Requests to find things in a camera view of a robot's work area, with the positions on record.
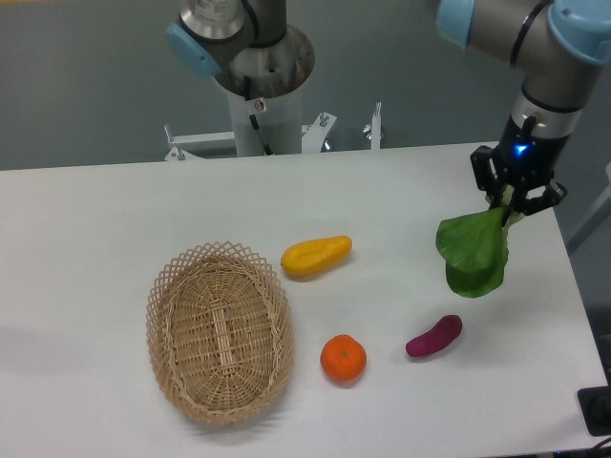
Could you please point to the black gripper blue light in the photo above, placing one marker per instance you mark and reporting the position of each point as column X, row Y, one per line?
column 520, row 161

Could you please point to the green leafy vegetable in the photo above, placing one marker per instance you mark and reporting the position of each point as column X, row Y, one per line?
column 475, row 249

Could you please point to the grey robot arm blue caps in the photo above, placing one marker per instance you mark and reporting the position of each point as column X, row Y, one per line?
column 261, row 63

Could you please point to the purple sweet potato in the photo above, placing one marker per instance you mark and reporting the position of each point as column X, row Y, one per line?
column 436, row 339

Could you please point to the yellow papaya half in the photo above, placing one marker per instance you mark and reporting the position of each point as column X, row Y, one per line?
column 314, row 257

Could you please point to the black device at table edge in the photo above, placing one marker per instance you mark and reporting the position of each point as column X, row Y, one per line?
column 594, row 403

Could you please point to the orange tangerine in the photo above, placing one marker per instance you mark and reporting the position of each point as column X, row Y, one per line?
column 343, row 359

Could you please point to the oval wicker basket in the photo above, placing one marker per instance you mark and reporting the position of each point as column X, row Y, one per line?
column 219, row 333

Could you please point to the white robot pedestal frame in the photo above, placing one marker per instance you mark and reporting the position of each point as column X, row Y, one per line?
column 261, row 126

